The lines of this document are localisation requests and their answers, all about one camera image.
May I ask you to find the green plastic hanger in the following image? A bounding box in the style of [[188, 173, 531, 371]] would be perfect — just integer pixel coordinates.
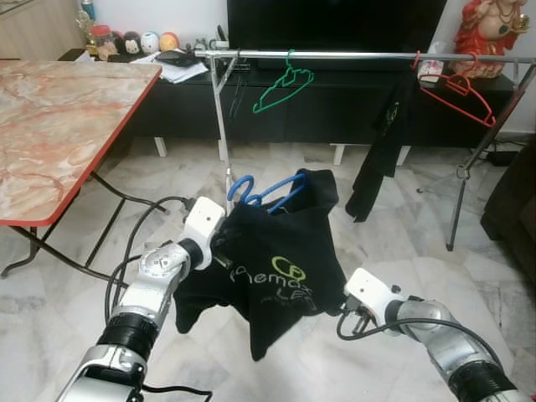
[[251, 50, 315, 115]]

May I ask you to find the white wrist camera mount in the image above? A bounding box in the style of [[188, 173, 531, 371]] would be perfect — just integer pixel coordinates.
[[182, 196, 225, 248], [344, 268, 405, 316]]

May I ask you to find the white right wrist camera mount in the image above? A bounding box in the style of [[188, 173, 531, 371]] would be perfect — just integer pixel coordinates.
[[344, 268, 405, 316]]

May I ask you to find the black television console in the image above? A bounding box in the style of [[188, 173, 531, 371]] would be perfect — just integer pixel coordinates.
[[59, 46, 536, 152]]

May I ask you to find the white blue round plush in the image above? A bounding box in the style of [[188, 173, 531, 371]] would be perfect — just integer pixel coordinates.
[[140, 31, 160, 54]]

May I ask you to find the light wooden sideboard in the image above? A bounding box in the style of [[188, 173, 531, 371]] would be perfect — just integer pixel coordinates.
[[0, 0, 95, 61]]

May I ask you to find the red lid jar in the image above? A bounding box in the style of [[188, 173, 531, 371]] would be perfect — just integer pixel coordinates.
[[90, 23, 116, 61]]

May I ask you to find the silver metal clothes rack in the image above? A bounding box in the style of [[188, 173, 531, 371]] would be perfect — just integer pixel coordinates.
[[193, 48, 536, 252]]

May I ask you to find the gold teal trophy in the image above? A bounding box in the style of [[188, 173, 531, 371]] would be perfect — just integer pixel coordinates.
[[77, 0, 97, 34]]

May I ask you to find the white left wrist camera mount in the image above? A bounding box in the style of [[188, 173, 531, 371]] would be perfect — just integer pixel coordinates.
[[182, 196, 225, 248]]

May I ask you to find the black flat pouch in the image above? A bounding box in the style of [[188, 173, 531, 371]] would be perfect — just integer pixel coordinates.
[[155, 50, 198, 68]]

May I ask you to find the red laughing Buddha statue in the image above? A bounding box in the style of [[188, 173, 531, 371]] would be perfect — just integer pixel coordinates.
[[454, 0, 530, 80]]

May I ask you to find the black flat television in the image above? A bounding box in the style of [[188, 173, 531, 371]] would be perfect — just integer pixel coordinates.
[[226, 0, 449, 51]]

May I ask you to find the white paper stack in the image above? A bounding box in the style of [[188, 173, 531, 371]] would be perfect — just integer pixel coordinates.
[[130, 52, 210, 85]]

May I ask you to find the black clothes hanger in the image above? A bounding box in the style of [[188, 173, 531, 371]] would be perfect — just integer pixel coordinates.
[[228, 57, 250, 118]]

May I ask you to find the pink marble folding table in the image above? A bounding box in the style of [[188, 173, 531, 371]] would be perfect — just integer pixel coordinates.
[[0, 59, 198, 281]]

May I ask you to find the blue plastic hanger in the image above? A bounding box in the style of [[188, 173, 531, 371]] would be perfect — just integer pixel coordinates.
[[226, 172, 309, 214]]

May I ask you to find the pink white tissue box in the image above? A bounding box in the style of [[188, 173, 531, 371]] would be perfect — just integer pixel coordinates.
[[419, 46, 446, 80]]

